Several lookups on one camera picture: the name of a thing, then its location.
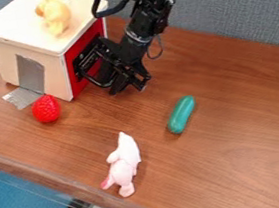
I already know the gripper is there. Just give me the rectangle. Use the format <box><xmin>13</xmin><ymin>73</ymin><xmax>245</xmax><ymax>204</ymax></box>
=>
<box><xmin>90</xmin><ymin>30</ymin><xmax>164</xmax><ymax>100</ymax></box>

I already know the drawer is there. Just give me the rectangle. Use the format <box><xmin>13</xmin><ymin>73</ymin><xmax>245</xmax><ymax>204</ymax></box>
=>
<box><xmin>57</xmin><ymin>16</ymin><xmax>119</xmax><ymax>100</ymax></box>

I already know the green toy cucumber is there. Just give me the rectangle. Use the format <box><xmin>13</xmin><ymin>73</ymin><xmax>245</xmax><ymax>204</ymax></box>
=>
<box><xmin>161</xmin><ymin>93</ymin><xmax>203</xmax><ymax>136</ymax></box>

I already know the pink plush animal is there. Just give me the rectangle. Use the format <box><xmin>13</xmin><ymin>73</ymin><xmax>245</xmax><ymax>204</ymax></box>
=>
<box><xmin>91</xmin><ymin>129</ymin><xmax>149</xmax><ymax>203</ymax></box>

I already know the red toy strawberry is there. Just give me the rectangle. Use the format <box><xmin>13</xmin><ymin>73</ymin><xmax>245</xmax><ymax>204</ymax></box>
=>
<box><xmin>28</xmin><ymin>92</ymin><xmax>64</xmax><ymax>127</ymax></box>

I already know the grey tape strip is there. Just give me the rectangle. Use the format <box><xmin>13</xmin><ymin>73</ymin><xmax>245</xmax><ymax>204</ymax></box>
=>
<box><xmin>0</xmin><ymin>49</ymin><xmax>53</xmax><ymax>114</ymax></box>

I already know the yellow plush toy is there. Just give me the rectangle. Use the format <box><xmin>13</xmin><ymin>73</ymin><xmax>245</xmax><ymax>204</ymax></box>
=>
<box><xmin>31</xmin><ymin>0</ymin><xmax>77</xmax><ymax>41</ymax></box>

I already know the cabinet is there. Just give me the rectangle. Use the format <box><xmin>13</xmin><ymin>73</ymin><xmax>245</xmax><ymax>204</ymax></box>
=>
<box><xmin>0</xmin><ymin>0</ymin><xmax>125</xmax><ymax>114</ymax></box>

